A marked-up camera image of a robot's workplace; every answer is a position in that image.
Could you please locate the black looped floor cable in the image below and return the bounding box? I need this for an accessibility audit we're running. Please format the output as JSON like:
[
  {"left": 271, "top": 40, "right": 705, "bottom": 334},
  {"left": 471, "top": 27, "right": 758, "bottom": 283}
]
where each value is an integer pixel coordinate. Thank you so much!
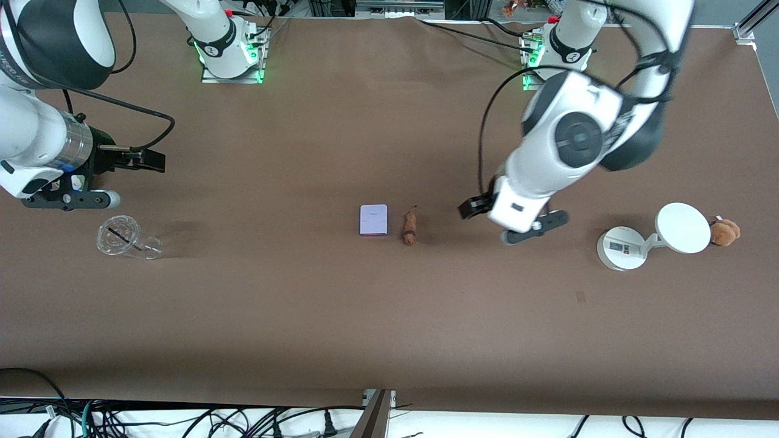
[{"left": 0, "top": 367, "right": 71, "bottom": 426}]

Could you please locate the aluminium profile post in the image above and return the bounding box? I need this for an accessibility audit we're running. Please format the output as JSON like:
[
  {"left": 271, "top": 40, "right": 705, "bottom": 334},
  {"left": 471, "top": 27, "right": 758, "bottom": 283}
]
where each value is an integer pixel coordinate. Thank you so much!
[{"left": 349, "top": 389, "right": 397, "bottom": 438}]

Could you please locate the lavender flip phone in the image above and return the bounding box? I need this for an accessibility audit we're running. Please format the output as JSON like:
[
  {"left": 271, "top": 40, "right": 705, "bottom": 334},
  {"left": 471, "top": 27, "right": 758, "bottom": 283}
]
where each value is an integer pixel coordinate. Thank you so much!
[{"left": 360, "top": 204, "right": 388, "bottom": 237}]

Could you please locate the brown bear plush toy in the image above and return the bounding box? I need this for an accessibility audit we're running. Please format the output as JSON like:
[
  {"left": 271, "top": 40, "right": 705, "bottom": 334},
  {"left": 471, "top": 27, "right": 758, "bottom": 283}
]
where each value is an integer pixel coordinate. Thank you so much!
[{"left": 709, "top": 218, "right": 741, "bottom": 247}]

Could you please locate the black straw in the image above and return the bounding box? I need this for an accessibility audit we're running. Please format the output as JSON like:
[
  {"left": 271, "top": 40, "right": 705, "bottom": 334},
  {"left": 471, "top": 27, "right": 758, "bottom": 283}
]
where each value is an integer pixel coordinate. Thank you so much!
[{"left": 107, "top": 228, "right": 144, "bottom": 251}]

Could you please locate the clear plastic cup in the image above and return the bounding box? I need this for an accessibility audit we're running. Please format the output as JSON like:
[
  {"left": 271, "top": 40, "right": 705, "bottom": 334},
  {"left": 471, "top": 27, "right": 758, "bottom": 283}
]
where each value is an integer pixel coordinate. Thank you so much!
[{"left": 96, "top": 215, "right": 164, "bottom": 260}]

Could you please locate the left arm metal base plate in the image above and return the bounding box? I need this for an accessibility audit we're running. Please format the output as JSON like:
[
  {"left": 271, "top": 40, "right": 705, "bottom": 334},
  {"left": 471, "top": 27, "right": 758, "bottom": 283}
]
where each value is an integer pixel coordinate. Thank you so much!
[{"left": 522, "top": 33, "right": 587, "bottom": 93}]

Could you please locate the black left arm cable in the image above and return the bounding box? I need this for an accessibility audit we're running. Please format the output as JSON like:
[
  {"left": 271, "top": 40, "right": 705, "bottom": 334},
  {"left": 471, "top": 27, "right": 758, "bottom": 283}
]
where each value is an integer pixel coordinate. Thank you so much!
[{"left": 478, "top": 0, "right": 677, "bottom": 198}]

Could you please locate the black base power cable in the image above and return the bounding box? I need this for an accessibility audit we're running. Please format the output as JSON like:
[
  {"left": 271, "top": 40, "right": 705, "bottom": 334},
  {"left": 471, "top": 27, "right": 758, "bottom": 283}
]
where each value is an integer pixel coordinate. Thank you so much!
[{"left": 417, "top": 17, "right": 539, "bottom": 54}]

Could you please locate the white round desk lamp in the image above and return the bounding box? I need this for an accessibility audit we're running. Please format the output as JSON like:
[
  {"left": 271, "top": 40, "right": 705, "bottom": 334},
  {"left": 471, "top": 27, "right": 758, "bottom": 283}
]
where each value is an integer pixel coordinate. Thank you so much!
[{"left": 596, "top": 203, "right": 711, "bottom": 271}]

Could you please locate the brown table cover sheet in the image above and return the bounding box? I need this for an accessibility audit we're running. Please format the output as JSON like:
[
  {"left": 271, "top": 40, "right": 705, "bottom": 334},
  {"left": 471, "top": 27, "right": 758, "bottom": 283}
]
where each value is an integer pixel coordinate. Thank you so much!
[{"left": 0, "top": 12, "right": 779, "bottom": 420}]

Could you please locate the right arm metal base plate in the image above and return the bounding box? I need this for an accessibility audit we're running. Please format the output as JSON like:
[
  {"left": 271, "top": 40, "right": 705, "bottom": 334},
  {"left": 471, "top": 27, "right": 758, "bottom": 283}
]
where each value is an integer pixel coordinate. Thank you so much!
[{"left": 201, "top": 27, "right": 269, "bottom": 85}]

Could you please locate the aluminium frame rail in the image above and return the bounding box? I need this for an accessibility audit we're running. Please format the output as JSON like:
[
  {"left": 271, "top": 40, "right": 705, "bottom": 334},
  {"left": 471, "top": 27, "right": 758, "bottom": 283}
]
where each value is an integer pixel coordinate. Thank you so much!
[{"left": 355, "top": 0, "right": 446, "bottom": 19}]

